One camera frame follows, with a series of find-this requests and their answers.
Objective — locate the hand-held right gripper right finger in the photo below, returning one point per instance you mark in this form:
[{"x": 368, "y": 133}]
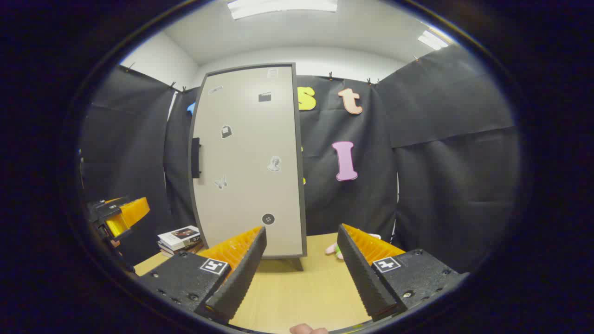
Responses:
[{"x": 362, "y": 278}]

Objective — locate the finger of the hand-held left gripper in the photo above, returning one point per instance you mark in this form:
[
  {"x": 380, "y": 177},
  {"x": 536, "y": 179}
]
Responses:
[
  {"x": 116, "y": 226},
  {"x": 132, "y": 211}
]

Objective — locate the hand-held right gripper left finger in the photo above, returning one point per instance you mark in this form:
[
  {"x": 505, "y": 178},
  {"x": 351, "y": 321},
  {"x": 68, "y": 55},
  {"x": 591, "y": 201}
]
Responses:
[{"x": 241, "y": 278}]

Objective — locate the beige cabinet door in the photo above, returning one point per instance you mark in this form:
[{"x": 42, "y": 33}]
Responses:
[{"x": 246, "y": 195}]

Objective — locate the dark grey cabinet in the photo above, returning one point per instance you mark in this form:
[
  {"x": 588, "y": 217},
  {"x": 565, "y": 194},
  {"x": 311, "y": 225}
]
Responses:
[{"x": 302, "y": 195}]

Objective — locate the pink and green plush toy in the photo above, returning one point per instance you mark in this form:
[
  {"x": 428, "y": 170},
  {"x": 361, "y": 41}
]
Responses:
[{"x": 331, "y": 249}]

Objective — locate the white covered book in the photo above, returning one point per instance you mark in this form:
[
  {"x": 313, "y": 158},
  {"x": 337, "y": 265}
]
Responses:
[{"x": 178, "y": 235}]

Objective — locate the brown covered book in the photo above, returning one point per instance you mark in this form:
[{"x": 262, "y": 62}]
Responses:
[{"x": 185, "y": 250}]

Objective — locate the black backdrop cloth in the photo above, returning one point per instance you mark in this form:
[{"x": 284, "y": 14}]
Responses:
[{"x": 441, "y": 185}]

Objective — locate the small ceiling light panel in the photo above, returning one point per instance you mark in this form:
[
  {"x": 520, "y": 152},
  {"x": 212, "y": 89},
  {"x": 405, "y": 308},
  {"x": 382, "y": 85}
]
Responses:
[{"x": 432, "y": 41}]

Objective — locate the large ceiling light panel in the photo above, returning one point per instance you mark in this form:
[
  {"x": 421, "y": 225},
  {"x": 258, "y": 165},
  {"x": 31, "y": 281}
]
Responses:
[{"x": 283, "y": 7}]

